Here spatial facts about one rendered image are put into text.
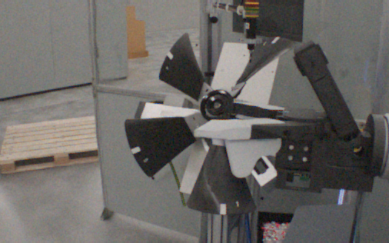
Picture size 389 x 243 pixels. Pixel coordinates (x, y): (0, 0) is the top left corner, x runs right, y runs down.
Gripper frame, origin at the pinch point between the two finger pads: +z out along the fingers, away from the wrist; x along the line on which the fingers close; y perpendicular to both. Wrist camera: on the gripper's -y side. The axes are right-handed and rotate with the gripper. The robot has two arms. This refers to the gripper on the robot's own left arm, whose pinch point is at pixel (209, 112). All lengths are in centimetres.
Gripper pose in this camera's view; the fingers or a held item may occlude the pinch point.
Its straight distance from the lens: 46.0
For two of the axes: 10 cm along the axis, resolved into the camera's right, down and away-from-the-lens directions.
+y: -0.3, 9.8, 2.0
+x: 2.6, -1.9, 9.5
